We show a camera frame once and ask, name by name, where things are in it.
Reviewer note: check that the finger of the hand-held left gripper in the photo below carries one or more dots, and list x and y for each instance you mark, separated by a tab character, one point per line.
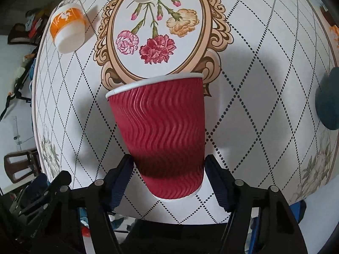
34	206

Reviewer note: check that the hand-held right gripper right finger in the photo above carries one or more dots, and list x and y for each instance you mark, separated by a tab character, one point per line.
219	187

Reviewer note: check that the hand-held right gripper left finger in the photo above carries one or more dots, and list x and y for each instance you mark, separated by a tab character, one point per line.
119	187

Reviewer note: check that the red ripple paper cup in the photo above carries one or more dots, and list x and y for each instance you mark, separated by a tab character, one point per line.
161	127

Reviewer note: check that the orange and white paper cup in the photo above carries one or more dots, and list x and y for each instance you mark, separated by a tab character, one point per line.
69	31

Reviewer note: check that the wooden chair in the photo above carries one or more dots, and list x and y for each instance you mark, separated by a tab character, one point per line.
16	164

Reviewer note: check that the blue plastic object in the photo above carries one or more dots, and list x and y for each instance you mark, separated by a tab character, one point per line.
299	211

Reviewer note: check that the floral printed tablecloth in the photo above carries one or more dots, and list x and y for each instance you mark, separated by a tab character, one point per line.
264	84

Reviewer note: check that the dark teal round cushion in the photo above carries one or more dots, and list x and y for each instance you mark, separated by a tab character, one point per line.
329	100

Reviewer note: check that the black chair with clutter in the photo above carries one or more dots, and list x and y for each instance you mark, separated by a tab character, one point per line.
22	33

